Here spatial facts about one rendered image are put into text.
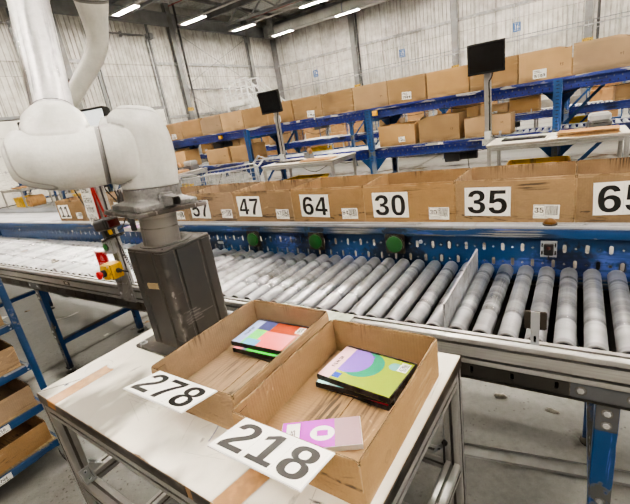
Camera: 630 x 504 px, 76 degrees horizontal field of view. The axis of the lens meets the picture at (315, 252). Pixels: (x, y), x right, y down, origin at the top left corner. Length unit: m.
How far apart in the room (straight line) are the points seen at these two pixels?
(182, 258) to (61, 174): 0.36
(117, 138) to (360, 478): 0.95
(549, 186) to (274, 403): 1.16
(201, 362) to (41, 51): 0.92
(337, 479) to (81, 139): 0.96
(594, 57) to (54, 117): 5.66
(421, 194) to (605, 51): 4.62
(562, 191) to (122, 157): 1.37
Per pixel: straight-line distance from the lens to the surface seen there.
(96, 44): 1.63
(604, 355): 1.16
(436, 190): 1.66
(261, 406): 0.91
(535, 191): 1.60
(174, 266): 1.20
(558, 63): 6.08
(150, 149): 1.18
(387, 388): 0.90
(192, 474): 0.90
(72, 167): 1.17
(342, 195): 1.82
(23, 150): 1.19
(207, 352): 1.18
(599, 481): 1.38
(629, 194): 1.61
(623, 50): 6.09
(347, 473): 0.72
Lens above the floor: 1.35
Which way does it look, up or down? 18 degrees down
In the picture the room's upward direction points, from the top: 9 degrees counter-clockwise
